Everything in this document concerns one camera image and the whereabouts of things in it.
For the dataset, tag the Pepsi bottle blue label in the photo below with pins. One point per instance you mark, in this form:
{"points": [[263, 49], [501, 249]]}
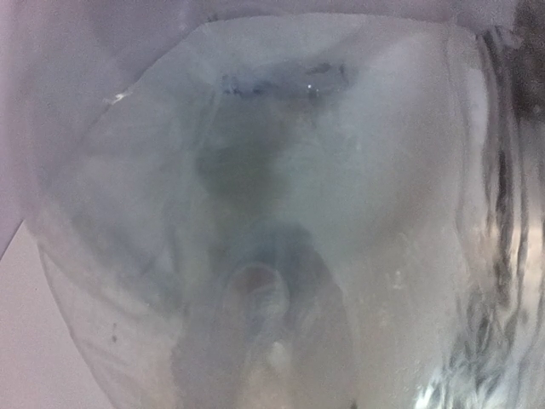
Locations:
{"points": [[310, 211]]}

